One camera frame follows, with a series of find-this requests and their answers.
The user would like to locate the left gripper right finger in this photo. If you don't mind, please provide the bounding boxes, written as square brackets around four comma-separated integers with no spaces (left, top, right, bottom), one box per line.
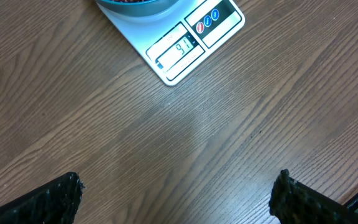
[268,169,358,224]

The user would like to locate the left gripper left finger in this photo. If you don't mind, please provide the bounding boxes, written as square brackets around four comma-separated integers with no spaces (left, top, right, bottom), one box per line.
[0,172,85,224]

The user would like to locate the white digital kitchen scale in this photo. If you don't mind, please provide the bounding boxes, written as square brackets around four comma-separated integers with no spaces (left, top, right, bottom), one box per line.
[97,0,246,86]

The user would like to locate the red beans in bowl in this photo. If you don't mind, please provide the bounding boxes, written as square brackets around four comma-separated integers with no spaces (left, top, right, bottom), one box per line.
[111,0,148,3]

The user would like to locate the blue metal bowl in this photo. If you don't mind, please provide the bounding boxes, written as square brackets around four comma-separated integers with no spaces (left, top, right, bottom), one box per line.
[96,0,178,17]

